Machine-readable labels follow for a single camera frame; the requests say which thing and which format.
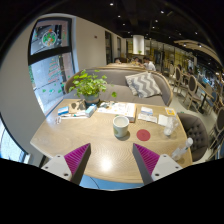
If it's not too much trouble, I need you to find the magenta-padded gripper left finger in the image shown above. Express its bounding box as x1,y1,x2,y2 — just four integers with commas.
41,143,92,186

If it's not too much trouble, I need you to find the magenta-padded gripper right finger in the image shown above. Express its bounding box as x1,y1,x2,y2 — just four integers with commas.
132,143,184,186

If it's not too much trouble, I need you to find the clear plastic water bottle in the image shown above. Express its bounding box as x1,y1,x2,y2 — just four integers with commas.
170,137,194,162

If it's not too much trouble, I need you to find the flat round red coaster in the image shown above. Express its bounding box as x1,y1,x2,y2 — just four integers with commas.
136,128,151,142

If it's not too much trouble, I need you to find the pale green ceramic cup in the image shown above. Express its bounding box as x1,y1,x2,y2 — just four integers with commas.
112,115,130,139

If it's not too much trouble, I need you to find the clear plastic cup with straw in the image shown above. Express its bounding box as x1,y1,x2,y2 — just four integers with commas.
163,114,179,137

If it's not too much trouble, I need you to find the white paper napkin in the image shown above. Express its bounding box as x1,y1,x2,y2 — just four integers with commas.
157,114,171,128

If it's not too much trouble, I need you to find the blue and white card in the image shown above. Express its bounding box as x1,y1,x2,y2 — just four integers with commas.
140,106,154,116

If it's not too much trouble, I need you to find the small blue box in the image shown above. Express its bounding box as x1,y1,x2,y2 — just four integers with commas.
57,106,69,116

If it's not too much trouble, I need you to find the white and orange box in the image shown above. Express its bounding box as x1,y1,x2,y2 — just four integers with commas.
114,101,137,123

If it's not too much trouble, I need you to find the yellow card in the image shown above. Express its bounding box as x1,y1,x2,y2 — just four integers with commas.
164,107,177,117

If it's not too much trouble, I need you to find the white printed leaflet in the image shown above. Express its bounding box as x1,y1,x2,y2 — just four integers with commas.
96,103,118,116

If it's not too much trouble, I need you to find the grey chevron pillow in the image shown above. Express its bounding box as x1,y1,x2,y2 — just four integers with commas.
125,71,163,99

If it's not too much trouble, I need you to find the green potted plant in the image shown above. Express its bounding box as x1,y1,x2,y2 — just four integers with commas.
68,69,118,105

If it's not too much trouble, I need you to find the group of dining chairs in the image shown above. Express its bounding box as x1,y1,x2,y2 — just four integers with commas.
168,63,224,116

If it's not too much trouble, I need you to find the grey curved sofa bench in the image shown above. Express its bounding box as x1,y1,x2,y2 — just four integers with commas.
64,66,174,108

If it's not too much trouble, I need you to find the round colourful window sticker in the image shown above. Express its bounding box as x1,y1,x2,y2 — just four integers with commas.
41,29,58,48

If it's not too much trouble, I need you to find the group of ceiling lights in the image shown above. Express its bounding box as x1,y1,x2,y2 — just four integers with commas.
108,1,204,48

